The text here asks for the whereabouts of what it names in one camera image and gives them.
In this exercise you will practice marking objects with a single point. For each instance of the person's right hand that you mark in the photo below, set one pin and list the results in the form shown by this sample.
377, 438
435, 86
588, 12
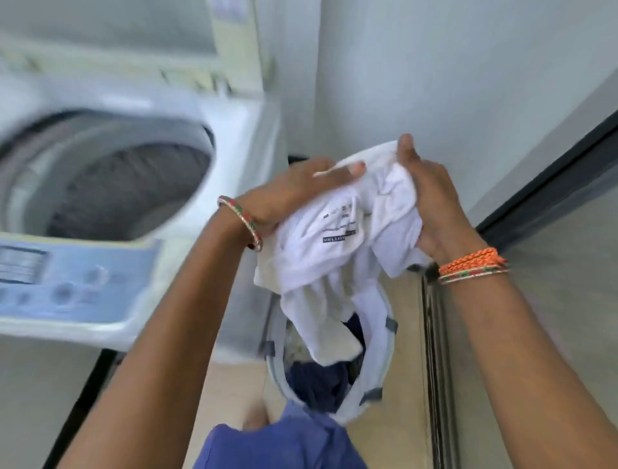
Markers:
439, 212

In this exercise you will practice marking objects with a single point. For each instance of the person's left hand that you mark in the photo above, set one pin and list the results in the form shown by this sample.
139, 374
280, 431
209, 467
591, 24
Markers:
289, 193

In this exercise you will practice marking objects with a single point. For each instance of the white blue washing machine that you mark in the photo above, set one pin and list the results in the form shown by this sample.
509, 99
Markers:
232, 130

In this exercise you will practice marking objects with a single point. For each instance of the white garment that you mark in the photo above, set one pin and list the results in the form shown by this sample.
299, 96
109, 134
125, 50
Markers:
328, 270

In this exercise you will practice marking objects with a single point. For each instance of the white round laundry hamper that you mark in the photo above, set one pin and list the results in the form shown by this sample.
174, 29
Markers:
381, 352

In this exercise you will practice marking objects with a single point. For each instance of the navy blue clothes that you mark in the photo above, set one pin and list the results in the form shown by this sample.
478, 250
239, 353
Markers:
318, 381

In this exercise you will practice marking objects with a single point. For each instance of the person's right forearm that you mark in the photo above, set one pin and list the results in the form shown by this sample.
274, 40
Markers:
521, 377

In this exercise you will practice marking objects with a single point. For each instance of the person's left forearm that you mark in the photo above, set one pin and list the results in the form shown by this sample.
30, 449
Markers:
169, 348

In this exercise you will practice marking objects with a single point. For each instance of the person's bare foot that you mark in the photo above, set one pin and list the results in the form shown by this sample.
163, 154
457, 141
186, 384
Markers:
256, 418

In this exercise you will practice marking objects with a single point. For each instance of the person's blue tunic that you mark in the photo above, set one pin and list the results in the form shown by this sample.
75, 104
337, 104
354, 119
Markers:
289, 444

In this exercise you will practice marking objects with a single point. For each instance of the thin multicolour bangle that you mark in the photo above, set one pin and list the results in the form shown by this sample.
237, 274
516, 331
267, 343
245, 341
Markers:
241, 220

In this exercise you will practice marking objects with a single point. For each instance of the beaded green red bangle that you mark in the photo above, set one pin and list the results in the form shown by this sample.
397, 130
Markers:
475, 274

